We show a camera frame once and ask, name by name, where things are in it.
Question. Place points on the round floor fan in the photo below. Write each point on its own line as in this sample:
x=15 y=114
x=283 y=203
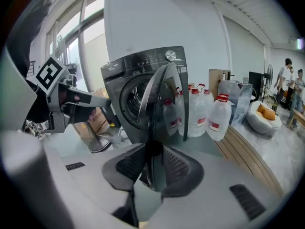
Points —
x=98 y=145

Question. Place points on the black cabinet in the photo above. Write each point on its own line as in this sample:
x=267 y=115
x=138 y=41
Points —
x=255 y=83

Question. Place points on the cardboard box red print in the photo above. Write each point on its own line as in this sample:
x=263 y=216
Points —
x=97 y=121

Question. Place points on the large window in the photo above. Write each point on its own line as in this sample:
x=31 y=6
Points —
x=93 y=44

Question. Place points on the dark grey washing machine door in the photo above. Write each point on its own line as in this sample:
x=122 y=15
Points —
x=157 y=99

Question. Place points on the wooden bench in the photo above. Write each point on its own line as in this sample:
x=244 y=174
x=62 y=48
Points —
x=297 y=117

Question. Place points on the dark grey washing machine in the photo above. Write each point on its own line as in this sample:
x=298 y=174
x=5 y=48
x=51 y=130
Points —
x=116 y=80

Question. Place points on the wooden slat platform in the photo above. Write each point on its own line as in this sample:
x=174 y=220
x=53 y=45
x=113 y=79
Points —
x=247 y=156

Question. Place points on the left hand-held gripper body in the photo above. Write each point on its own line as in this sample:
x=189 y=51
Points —
x=56 y=99

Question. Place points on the black standing fan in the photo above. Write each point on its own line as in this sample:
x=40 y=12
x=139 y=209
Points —
x=269 y=74

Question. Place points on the tall brown cardboard box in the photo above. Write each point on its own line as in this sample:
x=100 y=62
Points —
x=215 y=80

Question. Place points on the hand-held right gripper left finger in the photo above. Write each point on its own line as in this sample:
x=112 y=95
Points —
x=124 y=168

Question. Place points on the orange cushion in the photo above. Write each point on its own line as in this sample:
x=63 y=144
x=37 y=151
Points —
x=269 y=114
x=261 y=108

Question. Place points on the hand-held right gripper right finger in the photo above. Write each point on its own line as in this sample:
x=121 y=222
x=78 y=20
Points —
x=181 y=173

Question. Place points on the clear water jug red cap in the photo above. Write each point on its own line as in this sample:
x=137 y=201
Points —
x=181 y=108
x=196 y=116
x=170 y=117
x=209 y=98
x=219 y=119

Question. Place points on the white beanbag seat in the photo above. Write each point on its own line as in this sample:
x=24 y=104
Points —
x=258 y=123

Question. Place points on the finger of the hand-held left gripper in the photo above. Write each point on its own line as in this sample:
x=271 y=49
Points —
x=112 y=117

